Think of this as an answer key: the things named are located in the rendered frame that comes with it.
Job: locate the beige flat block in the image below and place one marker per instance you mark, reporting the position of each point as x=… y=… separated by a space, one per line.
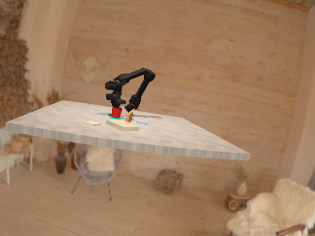
x=122 y=125

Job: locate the orange wooden bar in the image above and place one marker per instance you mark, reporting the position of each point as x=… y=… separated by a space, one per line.
x=129 y=116

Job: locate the red cup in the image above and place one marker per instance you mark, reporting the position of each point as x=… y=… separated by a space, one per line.
x=116 y=112

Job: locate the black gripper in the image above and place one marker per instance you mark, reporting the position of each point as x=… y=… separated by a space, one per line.
x=116 y=103

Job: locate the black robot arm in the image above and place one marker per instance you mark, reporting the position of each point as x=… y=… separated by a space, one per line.
x=124 y=79

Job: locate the cream flat block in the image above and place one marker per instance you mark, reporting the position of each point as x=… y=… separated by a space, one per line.
x=93 y=123

